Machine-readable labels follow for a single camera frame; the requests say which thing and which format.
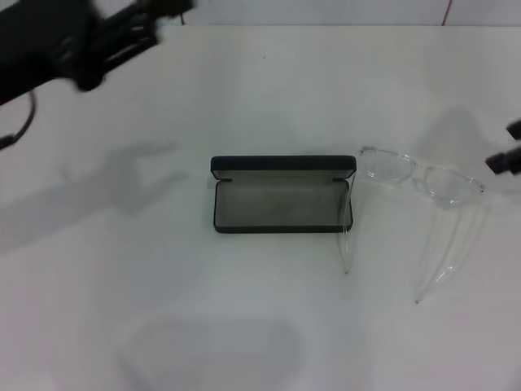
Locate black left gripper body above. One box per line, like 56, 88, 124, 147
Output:
0, 0, 135, 103

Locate clear transparent glasses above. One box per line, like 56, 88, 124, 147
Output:
335, 145, 488, 306

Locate black glasses case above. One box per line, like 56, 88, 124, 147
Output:
209, 154, 358, 235

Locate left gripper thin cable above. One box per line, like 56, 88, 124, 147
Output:
0, 90, 38, 150

